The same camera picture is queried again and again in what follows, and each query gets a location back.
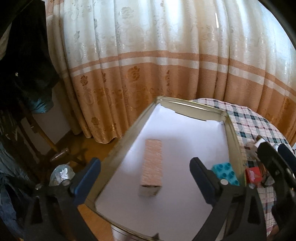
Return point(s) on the wooden chair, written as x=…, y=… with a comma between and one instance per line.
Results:
x=42, y=132

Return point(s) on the teal cloth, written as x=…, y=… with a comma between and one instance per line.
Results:
x=42, y=105

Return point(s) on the teal studded building brick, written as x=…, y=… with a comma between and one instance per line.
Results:
x=225, y=171

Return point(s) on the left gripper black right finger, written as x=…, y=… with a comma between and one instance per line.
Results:
x=236, y=209

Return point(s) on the white paper liner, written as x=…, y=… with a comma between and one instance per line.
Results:
x=179, y=210

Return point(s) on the cream and orange curtain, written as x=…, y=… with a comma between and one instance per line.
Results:
x=116, y=57

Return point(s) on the red toy block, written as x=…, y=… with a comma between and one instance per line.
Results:
x=253, y=175

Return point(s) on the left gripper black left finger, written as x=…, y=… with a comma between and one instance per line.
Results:
x=53, y=213

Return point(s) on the white pill bottle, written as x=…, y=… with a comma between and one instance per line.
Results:
x=259, y=140

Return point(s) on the gold metal tin tray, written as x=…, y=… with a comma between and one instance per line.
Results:
x=187, y=108

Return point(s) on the pink patterned long box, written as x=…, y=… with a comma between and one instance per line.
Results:
x=151, y=180

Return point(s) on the plaid tablecloth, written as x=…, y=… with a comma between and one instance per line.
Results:
x=252, y=129

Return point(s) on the dark hanging coat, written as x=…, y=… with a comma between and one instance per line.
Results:
x=27, y=72

